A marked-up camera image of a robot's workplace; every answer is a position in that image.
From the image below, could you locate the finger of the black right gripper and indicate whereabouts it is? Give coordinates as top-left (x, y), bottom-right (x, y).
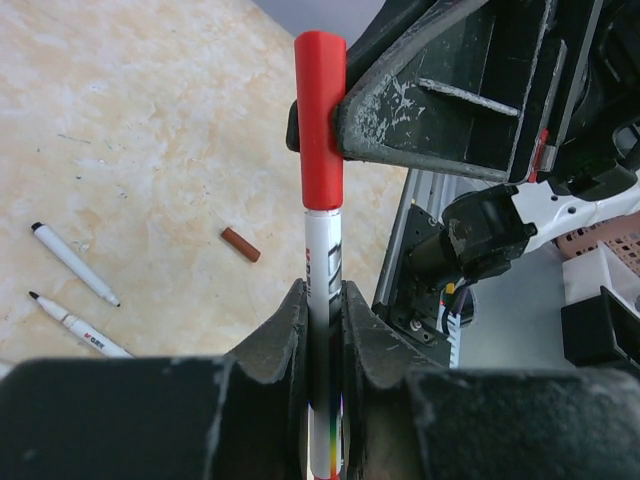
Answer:
top-left (285, 101), bottom-right (300, 152)
top-left (335, 1), bottom-right (554, 183)

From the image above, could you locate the brown marker cap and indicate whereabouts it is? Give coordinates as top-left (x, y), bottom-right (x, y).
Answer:
top-left (220, 227), bottom-right (261, 263)

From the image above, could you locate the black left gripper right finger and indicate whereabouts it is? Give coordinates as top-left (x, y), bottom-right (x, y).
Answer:
top-left (342, 281), bottom-right (639, 479)

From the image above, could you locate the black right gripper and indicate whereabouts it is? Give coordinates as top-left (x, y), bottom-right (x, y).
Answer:
top-left (509, 1), bottom-right (639, 195)

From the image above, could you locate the red marker cap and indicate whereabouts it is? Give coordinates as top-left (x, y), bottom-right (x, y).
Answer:
top-left (294, 31), bottom-right (347, 211)

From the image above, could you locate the black box beside table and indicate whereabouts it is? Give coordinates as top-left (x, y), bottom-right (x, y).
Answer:
top-left (561, 286), bottom-right (639, 376)

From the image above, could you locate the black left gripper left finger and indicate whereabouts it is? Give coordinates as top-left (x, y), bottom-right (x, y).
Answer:
top-left (1, 281), bottom-right (308, 479)

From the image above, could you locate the white block beside table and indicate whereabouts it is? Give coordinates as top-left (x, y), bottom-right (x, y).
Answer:
top-left (562, 242), bottom-right (639, 310)

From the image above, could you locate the small white black-end pen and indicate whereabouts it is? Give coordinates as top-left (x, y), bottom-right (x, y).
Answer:
top-left (31, 222), bottom-right (121, 307)

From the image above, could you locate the white brown-end marker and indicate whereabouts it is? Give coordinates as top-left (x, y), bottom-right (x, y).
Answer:
top-left (28, 291), bottom-right (133, 358)

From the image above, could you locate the pink perforated plastic basket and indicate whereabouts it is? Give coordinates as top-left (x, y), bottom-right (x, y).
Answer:
top-left (554, 213), bottom-right (640, 274)

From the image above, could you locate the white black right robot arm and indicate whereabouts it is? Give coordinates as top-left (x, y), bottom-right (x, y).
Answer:
top-left (286, 1), bottom-right (639, 295)

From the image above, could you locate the white red-end marker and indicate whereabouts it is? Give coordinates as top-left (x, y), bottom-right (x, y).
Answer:
top-left (305, 210), bottom-right (342, 479)

